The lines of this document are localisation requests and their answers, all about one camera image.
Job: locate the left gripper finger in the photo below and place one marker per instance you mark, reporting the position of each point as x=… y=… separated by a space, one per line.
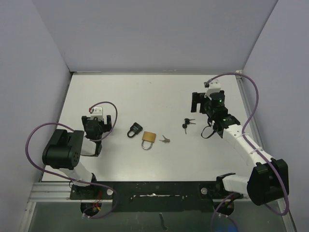
x=84 y=120
x=108 y=121

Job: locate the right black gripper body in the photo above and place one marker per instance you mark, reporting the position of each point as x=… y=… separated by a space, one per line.
x=209 y=112

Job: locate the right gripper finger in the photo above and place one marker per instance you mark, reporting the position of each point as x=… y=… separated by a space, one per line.
x=202 y=100
x=194 y=102

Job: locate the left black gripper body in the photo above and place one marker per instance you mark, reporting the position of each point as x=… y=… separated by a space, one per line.
x=103 y=128

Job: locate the black-headed keys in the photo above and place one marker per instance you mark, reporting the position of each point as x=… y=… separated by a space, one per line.
x=187 y=121

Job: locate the black padlock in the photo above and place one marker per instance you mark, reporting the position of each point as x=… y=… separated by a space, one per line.
x=134 y=130

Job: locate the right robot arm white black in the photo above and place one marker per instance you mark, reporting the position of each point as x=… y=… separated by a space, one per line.
x=269 y=179

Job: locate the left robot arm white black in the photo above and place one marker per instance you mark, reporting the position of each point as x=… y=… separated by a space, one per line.
x=64 y=149

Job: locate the brass padlock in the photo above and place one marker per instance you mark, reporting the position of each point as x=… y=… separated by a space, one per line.
x=148 y=139

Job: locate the small silver keys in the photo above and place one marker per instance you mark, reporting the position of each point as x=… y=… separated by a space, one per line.
x=165 y=140

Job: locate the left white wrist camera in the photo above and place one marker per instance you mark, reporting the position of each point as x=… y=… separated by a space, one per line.
x=96 y=113

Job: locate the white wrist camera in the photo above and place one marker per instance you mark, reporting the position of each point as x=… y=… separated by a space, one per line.
x=212 y=86
x=96 y=113

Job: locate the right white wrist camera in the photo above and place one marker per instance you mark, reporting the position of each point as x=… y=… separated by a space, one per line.
x=212 y=86

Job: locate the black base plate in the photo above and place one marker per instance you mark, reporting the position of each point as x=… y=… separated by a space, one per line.
x=153 y=196

